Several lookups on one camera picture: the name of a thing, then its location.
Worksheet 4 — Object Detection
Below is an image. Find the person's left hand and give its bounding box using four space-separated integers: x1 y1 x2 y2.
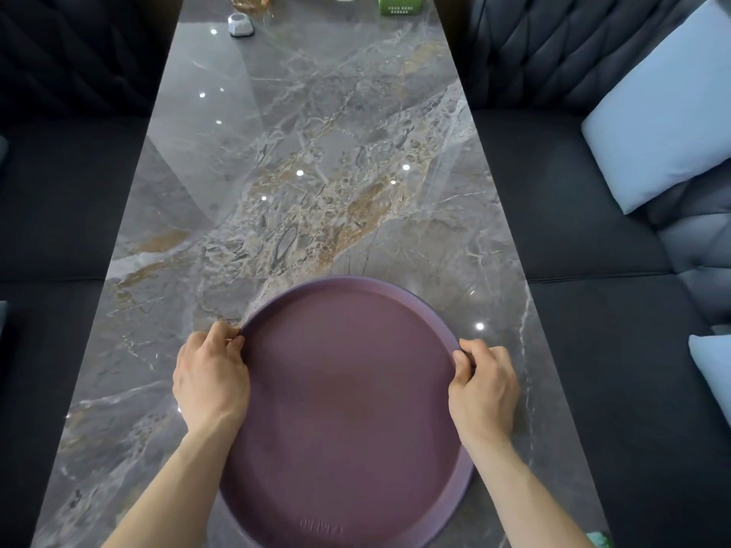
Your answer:
172 322 251 435

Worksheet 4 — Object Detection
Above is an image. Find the person's left forearm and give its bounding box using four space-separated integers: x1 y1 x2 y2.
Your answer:
102 414 246 548

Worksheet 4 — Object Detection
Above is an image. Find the person's right forearm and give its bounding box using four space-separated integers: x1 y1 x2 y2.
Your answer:
460 431 596 548

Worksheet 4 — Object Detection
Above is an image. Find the purple round tray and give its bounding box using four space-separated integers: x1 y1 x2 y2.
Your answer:
219 275 477 548

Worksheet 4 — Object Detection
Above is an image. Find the person's right hand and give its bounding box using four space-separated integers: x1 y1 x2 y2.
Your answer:
448 339 520 452

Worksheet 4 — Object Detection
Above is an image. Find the small light blue cushion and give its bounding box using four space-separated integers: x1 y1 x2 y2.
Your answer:
688 333 731 429

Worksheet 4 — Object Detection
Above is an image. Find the green white box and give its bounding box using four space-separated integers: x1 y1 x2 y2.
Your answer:
377 0 425 18

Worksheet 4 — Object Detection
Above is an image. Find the large light blue cushion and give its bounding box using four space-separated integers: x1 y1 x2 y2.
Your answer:
581 0 731 215

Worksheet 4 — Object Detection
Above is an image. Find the black tufted sofa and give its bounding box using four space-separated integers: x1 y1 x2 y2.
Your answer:
0 0 185 548
464 0 731 548

